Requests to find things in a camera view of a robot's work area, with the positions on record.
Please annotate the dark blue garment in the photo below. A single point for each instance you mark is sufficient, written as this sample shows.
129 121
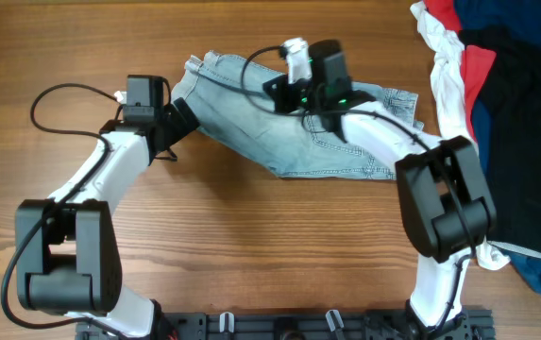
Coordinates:
522 20

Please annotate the left grey rail clip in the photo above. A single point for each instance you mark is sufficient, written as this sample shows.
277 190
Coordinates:
227 325

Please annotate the red garment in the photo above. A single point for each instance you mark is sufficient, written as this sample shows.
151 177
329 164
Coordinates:
473 71

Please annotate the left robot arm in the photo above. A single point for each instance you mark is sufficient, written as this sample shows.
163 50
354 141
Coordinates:
67 261

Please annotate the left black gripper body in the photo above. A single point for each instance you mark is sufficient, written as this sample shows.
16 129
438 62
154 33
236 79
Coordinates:
183 116

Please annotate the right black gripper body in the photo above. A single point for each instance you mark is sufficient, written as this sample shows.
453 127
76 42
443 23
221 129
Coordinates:
277 93

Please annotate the grey rail clip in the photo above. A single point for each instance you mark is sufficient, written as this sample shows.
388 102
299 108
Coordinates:
227 325
336 324

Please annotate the right grey rail clip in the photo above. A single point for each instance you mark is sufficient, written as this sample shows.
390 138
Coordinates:
336 324

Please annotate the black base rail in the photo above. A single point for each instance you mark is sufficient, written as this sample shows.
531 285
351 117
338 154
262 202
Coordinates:
372 325

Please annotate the white shirt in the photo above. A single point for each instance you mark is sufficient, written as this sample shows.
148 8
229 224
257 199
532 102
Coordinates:
449 94

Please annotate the light blue denim shorts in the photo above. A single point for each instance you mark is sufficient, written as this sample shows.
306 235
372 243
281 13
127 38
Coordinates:
219 89

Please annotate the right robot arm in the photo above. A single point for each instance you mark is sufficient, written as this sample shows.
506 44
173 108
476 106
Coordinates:
445 205

